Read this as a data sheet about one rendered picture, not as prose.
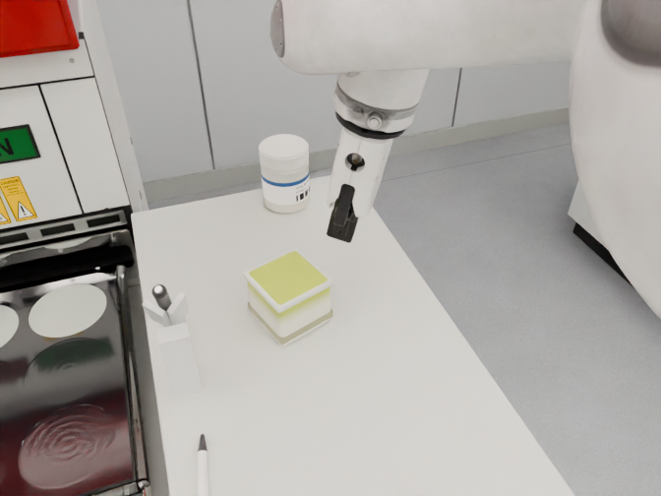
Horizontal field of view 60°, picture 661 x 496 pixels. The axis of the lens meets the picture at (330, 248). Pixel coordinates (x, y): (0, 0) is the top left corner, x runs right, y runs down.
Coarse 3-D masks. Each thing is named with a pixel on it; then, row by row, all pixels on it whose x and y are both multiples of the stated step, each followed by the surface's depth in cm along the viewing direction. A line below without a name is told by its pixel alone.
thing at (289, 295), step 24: (264, 264) 65; (288, 264) 65; (312, 264) 65; (264, 288) 62; (288, 288) 62; (312, 288) 62; (264, 312) 64; (288, 312) 61; (312, 312) 64; (288, 336) 63
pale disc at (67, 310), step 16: (64, 288) 81; (80, 288) 81; (96, 288) 81; (48, 304) 78; (64, 304) 78; (80, 304) 78; (96, 304) 78; (32, 320) 76; (48, 320) 76; (64, 320) 76; (80, 320) 76; (96, 320) 76; (48, 336) 74; (64, 336) 74
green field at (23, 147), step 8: (0, 136) 71; (8, 136) 71; (16, 136) 72; (24, 136) 72; (0, 144) 72; (8, 144) 72; (16, 144) 72; (24, 144) 73; (0, 152) 72; (8, 152) 72; (16, 152) 73; (24, 152) 73; (32, 152) 74; (0, 160) 73
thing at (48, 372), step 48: (48, 288) 81; (96, 336) 74; (0, 384) 68; (48, 384) 68; (96, 384) 68; (0, 432) 63; (48, 432) 63; (96, 432) 63; (0, 480) 59; (48, 480) 59; (96, 480) 59
